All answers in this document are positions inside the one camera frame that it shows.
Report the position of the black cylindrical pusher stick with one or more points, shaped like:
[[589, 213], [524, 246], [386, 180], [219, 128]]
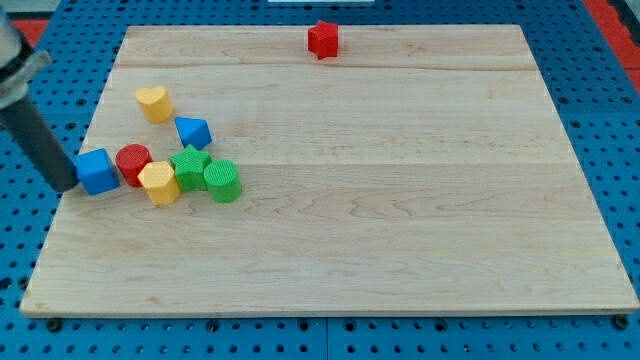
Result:
[[34, 136]]

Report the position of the yellow heart block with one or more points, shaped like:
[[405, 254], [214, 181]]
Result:
[[155, 103]]

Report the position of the green cylinder block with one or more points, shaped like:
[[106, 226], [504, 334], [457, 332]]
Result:
[[222, 181]]

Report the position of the red cylinder block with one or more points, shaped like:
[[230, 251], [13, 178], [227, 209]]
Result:
[[130, 160]]

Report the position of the green star block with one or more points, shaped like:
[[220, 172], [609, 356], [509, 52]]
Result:
[[189, 166]]

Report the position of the red star block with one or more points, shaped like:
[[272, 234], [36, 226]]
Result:
[[323, 39]]

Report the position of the blue triangle block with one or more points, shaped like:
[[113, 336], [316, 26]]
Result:
[[193, 131]]

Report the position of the blue cube block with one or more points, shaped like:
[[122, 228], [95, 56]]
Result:
[[96, 172]]

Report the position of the wooden board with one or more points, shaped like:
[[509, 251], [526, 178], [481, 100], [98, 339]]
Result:
[[424, 171]]

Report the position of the yellow hexagon block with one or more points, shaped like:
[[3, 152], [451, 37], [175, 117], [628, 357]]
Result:
[[159, 181]]

